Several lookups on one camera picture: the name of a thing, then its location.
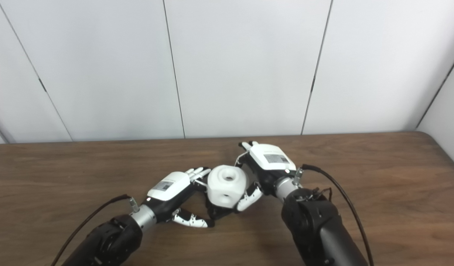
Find black plastic holder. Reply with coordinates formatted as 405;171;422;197
205;199;242;222

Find round white plastic piece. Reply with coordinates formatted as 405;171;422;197
207;165;248;208

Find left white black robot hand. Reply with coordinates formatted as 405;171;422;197
146;167;215;228

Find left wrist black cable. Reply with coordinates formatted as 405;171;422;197
51;194;139;266

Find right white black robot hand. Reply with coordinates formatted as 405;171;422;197
234;141;297;212

